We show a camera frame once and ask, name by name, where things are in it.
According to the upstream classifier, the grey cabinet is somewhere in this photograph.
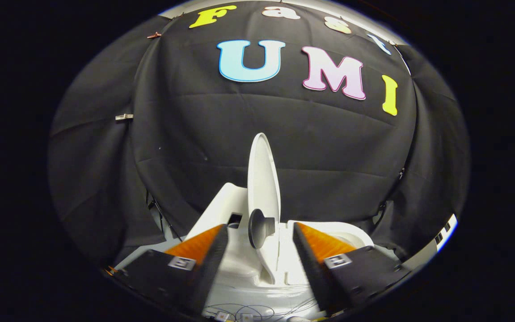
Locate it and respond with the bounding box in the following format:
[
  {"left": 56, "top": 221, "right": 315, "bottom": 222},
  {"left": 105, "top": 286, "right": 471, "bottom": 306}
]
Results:
[{"left": 401, "top": 213, "right": 459, "bottom": 271}]

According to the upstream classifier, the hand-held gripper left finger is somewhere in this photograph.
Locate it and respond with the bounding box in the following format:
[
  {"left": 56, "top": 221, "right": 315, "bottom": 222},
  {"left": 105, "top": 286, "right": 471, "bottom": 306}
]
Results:
[{"left": 112, "top": 224, "right": 230, "bottom": 316}]

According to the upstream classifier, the thin black floor cable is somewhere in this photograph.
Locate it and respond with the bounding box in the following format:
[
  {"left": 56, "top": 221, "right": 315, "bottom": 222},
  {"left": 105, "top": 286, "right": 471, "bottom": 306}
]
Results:
[{"left": 203, "top": 303, "right": 321, "bottom": 322}]

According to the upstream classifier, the black round lid handle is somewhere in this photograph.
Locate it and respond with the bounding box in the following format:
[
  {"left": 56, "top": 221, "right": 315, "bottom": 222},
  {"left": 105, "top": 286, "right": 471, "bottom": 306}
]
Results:
[{"left": 248, "top": 209, "right": 277, "bottom": 250}]

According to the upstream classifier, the white toilet seat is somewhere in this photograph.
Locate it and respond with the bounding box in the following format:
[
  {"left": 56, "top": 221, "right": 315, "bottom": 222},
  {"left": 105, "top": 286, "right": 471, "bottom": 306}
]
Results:
[{"left": 284, "top": 220, "right": 375, "bottom": 251}]

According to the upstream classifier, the white ceramic toilet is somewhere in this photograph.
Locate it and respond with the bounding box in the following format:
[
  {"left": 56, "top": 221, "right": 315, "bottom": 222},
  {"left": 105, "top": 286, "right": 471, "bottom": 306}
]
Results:
[{"left": 119, "top": 182, "right": 376, "bottom": 321}]

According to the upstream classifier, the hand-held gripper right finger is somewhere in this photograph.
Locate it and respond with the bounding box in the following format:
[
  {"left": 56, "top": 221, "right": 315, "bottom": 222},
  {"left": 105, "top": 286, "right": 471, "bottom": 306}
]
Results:
[{"left": 292, "top": 221, "right": 413, "bottom": 314}]

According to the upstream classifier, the white toilet lid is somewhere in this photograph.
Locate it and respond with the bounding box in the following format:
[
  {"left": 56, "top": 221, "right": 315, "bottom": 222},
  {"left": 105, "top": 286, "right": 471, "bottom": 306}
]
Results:
[{"left": 247, "top": 133, "right": 282, "bottom": 285}]

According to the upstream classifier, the black backdrop cloth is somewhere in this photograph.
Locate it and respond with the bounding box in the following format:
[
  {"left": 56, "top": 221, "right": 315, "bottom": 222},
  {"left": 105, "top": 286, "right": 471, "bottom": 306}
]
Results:
[{"left": 47, "top": 0, "right": 471, "bottom": 269}]

